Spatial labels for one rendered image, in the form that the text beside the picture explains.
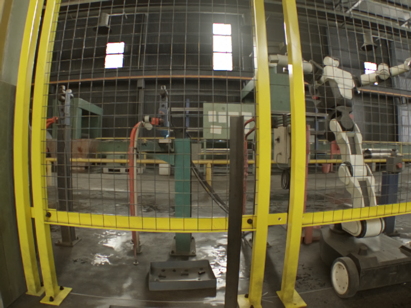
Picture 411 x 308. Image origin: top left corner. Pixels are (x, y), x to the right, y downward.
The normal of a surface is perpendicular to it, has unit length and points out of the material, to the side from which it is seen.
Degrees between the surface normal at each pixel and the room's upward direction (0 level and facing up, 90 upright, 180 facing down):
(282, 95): 90
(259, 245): 90
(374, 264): 45
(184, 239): 90
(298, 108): 90
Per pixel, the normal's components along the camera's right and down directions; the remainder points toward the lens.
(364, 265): -0.02, -0.70
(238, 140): 0.04, 0.00
